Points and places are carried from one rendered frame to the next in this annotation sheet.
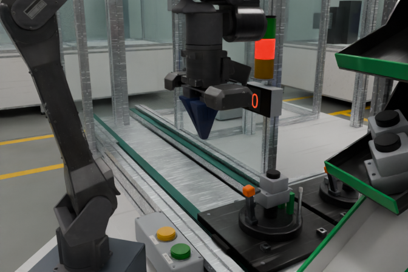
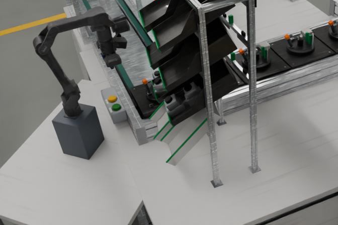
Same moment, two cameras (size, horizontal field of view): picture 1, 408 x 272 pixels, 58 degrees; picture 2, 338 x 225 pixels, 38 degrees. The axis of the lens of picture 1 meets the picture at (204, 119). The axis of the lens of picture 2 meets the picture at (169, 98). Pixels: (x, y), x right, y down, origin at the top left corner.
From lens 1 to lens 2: 1.56 m
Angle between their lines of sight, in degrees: 26
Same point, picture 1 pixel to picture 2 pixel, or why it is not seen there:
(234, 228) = (143, 96)
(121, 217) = (99, 85)
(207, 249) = (129, 105)
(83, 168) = (67, 86)
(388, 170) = (157, 89)
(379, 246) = not seen: hidden behind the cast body
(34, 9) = (44, 49)
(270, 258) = (151, 110)
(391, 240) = not seen: hidden behind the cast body
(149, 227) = (105, 95)
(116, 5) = not seen: outside the picture
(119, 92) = not seen: outside the picture
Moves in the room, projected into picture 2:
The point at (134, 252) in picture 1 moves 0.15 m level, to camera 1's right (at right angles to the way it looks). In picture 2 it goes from (90, 110) to (123, 110)
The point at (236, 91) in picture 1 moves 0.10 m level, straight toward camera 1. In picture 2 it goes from (113, 60) to (104, 75)
